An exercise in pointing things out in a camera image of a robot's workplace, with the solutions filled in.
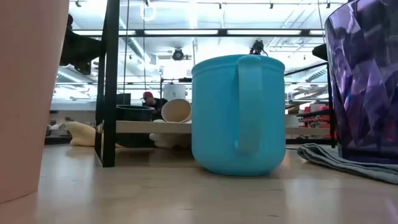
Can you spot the yellow cloth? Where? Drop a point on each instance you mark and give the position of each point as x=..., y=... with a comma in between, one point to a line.
x=82, y=133

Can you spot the grey folded cloth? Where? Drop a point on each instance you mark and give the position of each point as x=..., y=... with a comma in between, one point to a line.
x=329, y=160

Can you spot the wooden shelf with black legs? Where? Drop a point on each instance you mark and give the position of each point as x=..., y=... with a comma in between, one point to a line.
x=110, y=93

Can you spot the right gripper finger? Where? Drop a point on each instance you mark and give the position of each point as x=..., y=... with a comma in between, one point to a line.
x=320, y=52

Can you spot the peach orange plastic cup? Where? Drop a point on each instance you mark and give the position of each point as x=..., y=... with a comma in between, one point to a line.
x=28, y=93

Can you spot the beige cup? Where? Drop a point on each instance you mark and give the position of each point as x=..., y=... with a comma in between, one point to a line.
x=175, y=111

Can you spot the blue plastic mug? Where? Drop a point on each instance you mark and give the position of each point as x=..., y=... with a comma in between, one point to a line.
x=217, y=124

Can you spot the red storage rack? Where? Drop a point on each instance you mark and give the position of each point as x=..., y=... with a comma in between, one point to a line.
x=315, y=119

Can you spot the round black ceiling fixture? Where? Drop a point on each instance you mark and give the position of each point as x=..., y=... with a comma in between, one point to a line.
x=178, y=54

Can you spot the white cylindrical container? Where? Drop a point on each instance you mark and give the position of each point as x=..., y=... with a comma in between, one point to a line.
x=174, y=92

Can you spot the purple faceted tumbler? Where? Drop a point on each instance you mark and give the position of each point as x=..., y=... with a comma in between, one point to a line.
x=363, y=77

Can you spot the person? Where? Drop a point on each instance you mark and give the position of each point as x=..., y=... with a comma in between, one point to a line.
x=155, y=104

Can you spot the black mounted camera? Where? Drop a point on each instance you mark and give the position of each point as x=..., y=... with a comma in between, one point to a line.
x=257, y=47

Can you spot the black monitor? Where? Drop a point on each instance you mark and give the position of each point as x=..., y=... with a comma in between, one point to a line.
x=123, y=99

